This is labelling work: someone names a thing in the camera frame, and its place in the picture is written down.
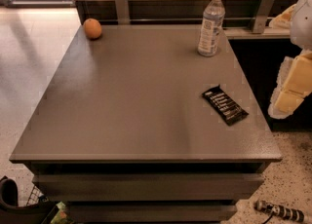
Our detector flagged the clear plastic water bottle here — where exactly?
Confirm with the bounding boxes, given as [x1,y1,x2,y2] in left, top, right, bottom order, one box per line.
[198,0,225,56]

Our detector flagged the left metal wall bracket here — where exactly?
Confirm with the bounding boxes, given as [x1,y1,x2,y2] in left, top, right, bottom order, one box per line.
[114,0,131,24]

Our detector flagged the black rxbar chocolate bar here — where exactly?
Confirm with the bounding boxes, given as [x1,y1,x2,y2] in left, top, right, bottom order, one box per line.
[202,86,249,126]

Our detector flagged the black white striped cable connector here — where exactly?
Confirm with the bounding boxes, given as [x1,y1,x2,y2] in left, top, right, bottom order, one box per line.
[253,200,312,224]

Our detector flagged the orange fruit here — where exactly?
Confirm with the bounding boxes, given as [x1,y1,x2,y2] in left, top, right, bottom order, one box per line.
[83,19,101,39]

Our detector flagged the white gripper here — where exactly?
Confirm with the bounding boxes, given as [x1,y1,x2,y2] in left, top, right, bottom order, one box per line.
[268,0,312,119]

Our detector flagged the metal wall bracket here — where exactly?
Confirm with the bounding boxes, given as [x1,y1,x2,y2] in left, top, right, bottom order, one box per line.
[251,0,275,34]
[114,0,131,24]

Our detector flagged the right metal wall bracket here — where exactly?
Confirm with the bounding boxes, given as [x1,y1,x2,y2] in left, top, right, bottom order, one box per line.
[251,0,275,34]

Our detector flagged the grey drawer cabinet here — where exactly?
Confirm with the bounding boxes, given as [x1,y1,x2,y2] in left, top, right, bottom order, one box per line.
[11,25,282,224]

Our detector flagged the black bin with items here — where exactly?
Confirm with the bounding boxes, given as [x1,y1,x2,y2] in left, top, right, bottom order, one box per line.
[0,176,76,224]

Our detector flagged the horizontal metal wall rail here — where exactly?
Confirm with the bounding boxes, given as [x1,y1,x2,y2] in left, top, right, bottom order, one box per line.
[98,18,255,25]

